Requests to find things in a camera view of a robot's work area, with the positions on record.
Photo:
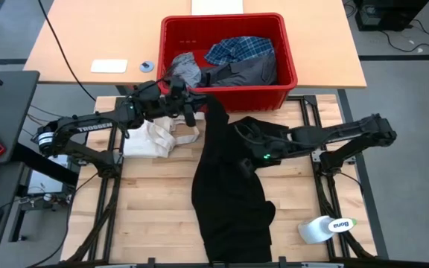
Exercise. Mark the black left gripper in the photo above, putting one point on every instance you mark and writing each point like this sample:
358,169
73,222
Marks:
179,100

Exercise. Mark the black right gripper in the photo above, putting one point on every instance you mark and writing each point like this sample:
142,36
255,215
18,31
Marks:
270,145

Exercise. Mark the white rectangular pad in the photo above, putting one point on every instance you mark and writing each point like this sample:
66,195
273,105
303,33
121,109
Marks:
108,66

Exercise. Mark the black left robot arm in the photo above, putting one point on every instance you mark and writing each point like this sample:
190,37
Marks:
88,128

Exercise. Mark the black side desk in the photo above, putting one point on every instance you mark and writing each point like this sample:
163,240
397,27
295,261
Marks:
6,111

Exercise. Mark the white canvas tote bag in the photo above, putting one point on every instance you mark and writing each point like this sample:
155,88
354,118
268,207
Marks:
143,139

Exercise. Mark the white paper sheet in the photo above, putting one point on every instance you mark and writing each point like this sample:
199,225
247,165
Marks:
217,7

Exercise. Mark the white Bona bottle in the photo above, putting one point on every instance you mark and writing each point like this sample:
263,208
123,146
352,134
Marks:
313,231

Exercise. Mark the black metal table frame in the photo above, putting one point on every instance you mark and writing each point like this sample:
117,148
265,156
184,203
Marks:
310,100

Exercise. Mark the black garment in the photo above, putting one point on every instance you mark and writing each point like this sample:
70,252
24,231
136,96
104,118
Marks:
229,204

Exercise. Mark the red plastic laundry bin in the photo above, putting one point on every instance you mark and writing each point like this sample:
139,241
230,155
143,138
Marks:
237,100

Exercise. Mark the black computer tower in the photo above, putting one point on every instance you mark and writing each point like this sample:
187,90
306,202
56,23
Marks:
389,15

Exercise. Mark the blue plaid shirt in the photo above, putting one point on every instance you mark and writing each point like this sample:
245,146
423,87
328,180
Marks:
238,49

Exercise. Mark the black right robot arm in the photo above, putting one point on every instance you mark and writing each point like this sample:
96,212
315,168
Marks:
348,134

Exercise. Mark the light wood desk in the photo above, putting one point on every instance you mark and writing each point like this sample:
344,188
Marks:
88,37

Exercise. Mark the light grey garment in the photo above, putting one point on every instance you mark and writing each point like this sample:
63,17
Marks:
188,70

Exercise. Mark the dark grey shirt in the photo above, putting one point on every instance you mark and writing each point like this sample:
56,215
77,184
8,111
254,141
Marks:
244,74

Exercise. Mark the silver metal mounting plate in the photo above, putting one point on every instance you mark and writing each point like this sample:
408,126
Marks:
81,162
317,156

